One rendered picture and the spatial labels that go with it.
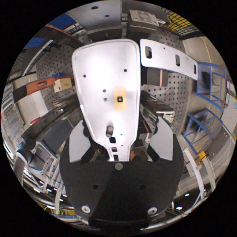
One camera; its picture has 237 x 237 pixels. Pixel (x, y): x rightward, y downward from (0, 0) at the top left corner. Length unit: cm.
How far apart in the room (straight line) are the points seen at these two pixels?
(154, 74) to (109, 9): 25
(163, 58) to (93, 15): 24
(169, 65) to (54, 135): 82
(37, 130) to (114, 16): 35
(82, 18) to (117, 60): 18
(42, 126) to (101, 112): 20
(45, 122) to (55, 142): 48
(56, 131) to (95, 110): 52
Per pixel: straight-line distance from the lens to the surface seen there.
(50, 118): 24
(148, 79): 26
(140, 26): 27
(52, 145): 68
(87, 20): 27
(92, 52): 26
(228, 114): 792
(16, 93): 21
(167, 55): 29
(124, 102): 23
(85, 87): 25
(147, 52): 60
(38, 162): 68
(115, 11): 25
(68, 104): 27
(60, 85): 23
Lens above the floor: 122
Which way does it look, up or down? 59 degrees down
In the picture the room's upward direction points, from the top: 179 degrees counter-clockwise
